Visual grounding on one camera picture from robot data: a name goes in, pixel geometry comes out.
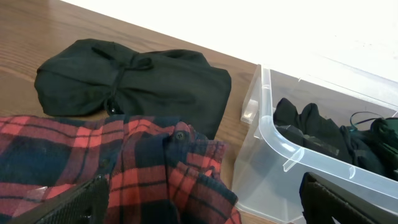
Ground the black hooded garment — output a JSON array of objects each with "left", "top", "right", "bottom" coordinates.
[{"left": 34, "top": 39, "right": 231, "bottom": 139}]

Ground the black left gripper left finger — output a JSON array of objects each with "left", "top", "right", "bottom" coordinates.
[{"left": 9, "top": 175, "right": 109, "bottom": 224}]

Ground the navy garment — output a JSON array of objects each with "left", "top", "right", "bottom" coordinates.
[{"left": 340, "top": 126, "right": 397, "bottom": 180}]

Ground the clear plastic storage bin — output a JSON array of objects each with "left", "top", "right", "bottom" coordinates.
[{"left": 232, "top": 66, "right": 397, "bottom": 223}]

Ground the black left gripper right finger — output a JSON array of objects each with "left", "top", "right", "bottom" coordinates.
[{"left": 299, "top": 172, "right": 397, "bottom": 224}]

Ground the green garment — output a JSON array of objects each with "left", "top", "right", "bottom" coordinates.
[{"left": 348, "top": 111, "right": 398, "bottom": 175}]

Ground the red navy plaid shirt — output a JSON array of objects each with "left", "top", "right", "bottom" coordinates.
[{"left": 1, "top": 115, "right": 241, "bottom": 224}]

